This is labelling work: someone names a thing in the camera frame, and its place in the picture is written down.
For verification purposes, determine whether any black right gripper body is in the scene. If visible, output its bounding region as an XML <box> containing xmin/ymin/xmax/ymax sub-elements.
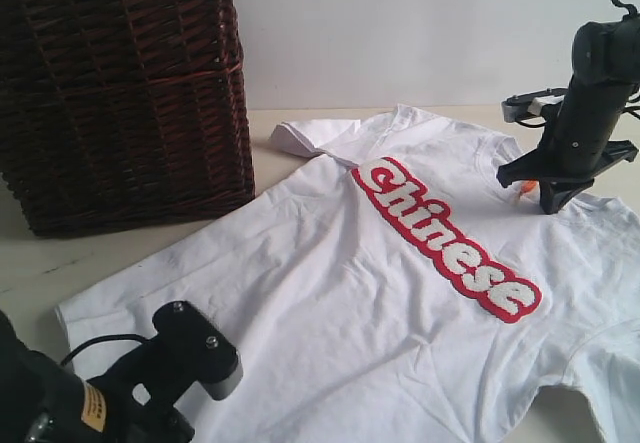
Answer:
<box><xmin>534</xmin><ymin>102</ymin><xmax>621</xmax><ymax>182</ymax></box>

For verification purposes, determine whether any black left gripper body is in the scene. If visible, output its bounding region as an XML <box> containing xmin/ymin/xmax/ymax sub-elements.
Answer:
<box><xmin>86</xmin><ymin>334</ymin><xmax>195</xmax><ymax>442</ymax></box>

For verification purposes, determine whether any white t-shirt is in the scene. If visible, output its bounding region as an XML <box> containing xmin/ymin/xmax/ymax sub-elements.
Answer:
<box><xmin>57</xmin><ymin>105</ymin><xmax>639</xmax><ymax>442</ymax></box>

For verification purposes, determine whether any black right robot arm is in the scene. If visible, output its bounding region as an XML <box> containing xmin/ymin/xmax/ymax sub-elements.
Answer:
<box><xmin>497</xmin><ymin>16</ymin><xmax>639</xmax><ymax>215</ymax></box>

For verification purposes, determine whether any dark brown wicker basket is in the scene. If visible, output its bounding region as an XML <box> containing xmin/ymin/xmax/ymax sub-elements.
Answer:
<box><xmin>1</xmin><ymin>0</ymin><xmax>255</xmax><ymax>238</ymax></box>

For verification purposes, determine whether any orange garment hang tag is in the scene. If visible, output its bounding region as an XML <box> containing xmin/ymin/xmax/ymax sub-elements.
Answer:
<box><xmin>517</xmin><ymin>180</ymin><xmax>538</xmax><ymax>199</ymax></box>

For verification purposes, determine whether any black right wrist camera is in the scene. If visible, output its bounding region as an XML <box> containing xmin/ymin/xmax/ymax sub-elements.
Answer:
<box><xmin>501</xmin><ymin>88</ymin><xmax>567</xmax><ymax>128</ymax></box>

